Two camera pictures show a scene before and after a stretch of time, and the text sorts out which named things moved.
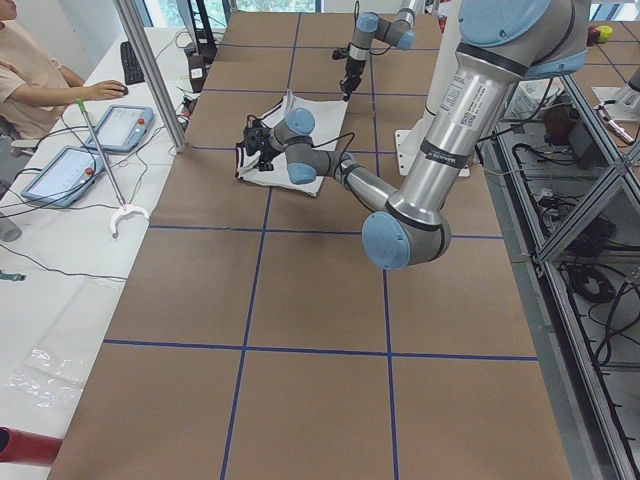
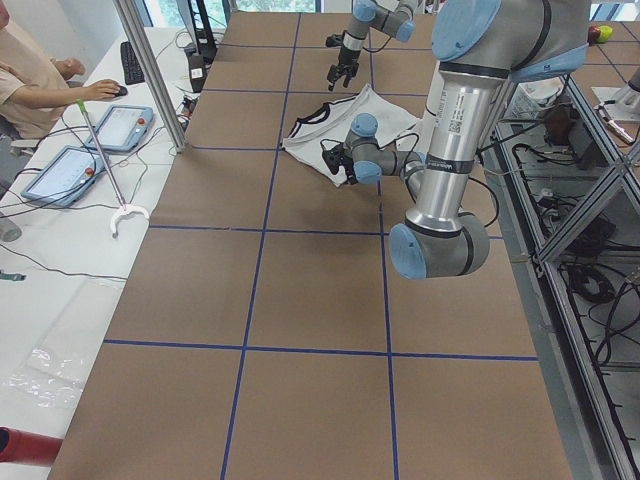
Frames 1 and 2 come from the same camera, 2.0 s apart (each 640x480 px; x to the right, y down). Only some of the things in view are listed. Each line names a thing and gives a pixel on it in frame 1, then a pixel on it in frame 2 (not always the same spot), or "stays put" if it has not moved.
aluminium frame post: (146, 61) stays put
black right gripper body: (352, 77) to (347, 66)
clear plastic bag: (46, 384) stays put
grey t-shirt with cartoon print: (327, 115) to (366, 114)
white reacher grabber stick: (124, 207) stays put
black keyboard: (132, 68) stays put
